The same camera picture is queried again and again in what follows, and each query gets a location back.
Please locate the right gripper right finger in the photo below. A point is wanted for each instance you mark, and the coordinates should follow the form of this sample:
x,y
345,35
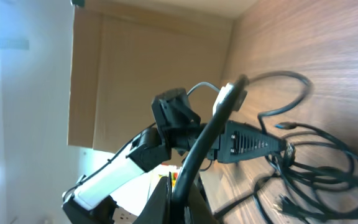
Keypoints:
x,y
196,210

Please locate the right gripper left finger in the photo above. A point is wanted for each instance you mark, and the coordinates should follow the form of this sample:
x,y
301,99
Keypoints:
x,y
157,208

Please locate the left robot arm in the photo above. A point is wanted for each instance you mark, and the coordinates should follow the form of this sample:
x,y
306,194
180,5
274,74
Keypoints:
x,y
177,127

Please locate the cardboard board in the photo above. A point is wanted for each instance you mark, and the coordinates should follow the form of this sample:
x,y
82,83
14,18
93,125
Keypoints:
x,y
126,52

